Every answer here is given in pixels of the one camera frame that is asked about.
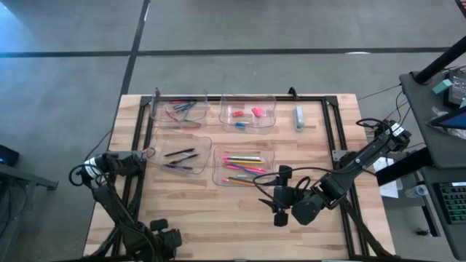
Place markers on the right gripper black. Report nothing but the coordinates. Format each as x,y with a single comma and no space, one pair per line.
284,194

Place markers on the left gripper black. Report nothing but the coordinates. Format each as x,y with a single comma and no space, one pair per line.
169,240

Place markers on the green pencil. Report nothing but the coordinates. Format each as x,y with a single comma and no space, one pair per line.
244,179

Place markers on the orange pencil with pink eraser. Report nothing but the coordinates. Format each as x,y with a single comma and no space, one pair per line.
236,181
253,167

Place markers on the yellow pencil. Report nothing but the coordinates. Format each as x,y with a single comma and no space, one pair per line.
251,161

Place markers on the grey pencil with pink eraser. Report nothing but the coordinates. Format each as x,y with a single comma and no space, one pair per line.
247,158

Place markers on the clear plastic bin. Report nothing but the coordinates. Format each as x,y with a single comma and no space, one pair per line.
244,151
204,145
196,113
229,109

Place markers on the purple-grey pen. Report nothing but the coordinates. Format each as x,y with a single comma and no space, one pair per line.
178,167

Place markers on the blue eraser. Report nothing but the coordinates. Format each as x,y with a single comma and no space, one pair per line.
240,125

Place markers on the black pen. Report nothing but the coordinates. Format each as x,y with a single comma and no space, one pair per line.
183,159
180,152

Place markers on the orange eraser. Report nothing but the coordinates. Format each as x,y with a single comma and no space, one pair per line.
238,113

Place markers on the red marker pen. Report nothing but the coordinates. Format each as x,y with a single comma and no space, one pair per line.
172,116

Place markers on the red crayon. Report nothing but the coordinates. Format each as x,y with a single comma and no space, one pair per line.
176,102

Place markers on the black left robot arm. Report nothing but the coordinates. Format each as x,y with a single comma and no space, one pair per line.
113,203

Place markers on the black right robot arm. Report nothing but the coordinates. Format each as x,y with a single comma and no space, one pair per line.
349,171

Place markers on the grey stapler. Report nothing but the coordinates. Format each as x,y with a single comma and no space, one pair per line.
299,118

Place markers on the white paper sheet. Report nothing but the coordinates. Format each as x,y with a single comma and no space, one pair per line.
389,189

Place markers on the black rig beam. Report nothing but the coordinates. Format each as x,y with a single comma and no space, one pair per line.
404,166

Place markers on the grey metal stand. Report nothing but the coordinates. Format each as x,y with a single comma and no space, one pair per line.
36,182

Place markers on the clear water bottle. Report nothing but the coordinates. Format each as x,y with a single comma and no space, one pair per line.
418,190

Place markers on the small black floor object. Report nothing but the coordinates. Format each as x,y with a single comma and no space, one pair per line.
422,231

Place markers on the grey side desk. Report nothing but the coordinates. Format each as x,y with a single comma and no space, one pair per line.
444,153

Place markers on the black device with blue light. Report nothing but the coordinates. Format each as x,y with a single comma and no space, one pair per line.
9,156

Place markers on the backlit computer keyboard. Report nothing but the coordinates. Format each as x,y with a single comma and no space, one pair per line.
453,202

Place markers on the dark blue tablet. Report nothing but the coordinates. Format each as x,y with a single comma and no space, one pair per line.
455,122

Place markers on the teal box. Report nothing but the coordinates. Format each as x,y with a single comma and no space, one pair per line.
441,86

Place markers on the black electronic device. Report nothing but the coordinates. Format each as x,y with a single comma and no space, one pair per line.
458,89

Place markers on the black rig pole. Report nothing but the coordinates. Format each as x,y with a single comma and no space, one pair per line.
440,60

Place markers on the black frame clamp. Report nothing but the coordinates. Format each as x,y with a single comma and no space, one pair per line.
157,92
292,94

